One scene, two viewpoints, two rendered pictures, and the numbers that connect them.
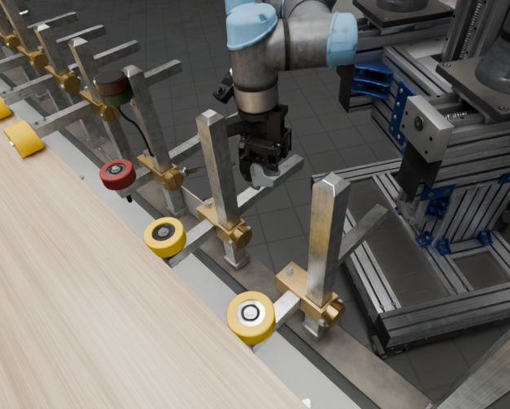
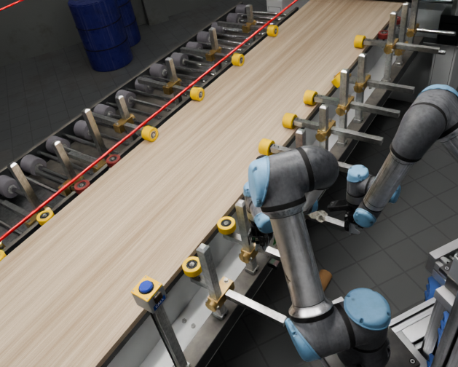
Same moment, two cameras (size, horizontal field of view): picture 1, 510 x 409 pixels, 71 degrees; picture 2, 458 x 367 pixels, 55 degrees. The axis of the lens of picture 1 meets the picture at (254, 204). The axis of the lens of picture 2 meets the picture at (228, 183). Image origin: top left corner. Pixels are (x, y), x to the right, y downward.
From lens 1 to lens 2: 1.42 m
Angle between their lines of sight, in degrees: 56
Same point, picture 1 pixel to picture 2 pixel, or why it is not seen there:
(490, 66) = not seen: hidden behind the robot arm
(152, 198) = not seen: hidden behind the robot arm
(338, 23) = (260, 215)
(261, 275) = (245, 283)
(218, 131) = (239, 210)
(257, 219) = (394, 313)
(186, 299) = (195, 242)
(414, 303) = not seen: outside the picture
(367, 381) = (198, 339)
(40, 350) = (170, 212)
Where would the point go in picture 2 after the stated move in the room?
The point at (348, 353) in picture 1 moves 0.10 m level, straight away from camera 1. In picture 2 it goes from (210, 330) to (234, 333)
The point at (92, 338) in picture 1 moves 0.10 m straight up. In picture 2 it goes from (176, 222) to (171, 207)
